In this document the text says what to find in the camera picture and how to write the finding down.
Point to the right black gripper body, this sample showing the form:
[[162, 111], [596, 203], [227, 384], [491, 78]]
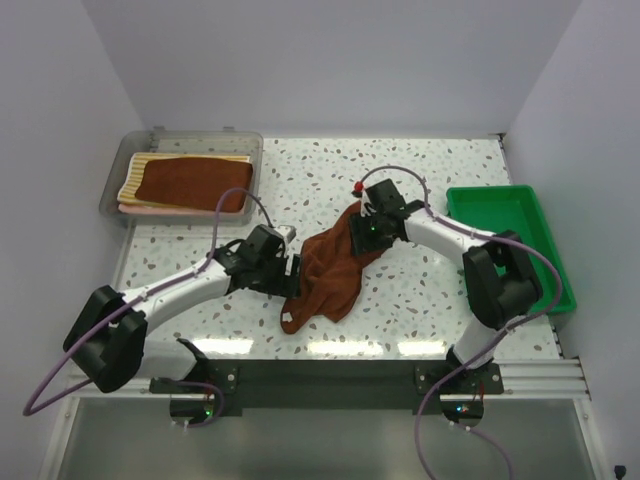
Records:
[[378, 217]]

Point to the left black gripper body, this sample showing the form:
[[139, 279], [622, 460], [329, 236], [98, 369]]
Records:
[[271, 276]]

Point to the brown microfibre towel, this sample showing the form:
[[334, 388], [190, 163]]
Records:
[[192, 182]]

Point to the yellow white striped towel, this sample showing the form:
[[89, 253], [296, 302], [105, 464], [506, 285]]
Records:
[[136, 167]]

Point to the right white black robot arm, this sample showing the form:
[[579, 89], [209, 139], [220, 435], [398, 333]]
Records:
[[500, 280]]

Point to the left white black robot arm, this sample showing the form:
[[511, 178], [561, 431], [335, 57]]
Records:
[[107, 341]]

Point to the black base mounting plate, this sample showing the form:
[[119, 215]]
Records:
[[230, 387]]

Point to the clear grey plastic bin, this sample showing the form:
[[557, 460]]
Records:
[[227, 142]]

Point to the green plastic tray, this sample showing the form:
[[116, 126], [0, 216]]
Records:
[[516, 208]]

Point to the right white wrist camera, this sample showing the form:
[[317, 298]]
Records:
[[359, 192]]

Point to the aluminium rail frame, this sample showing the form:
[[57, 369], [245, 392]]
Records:
[[538, 421]]

